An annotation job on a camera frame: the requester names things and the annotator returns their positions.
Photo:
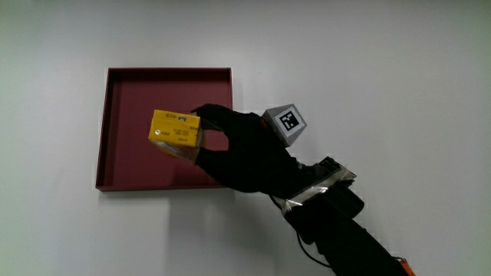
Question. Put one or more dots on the person's right hand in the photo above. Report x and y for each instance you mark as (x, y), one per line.
(255, 161)

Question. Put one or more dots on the yellow ice redtea carton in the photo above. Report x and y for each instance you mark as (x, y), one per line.
(175, 133)

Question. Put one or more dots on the dark red square tray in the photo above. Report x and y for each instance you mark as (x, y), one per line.
(134, 126)

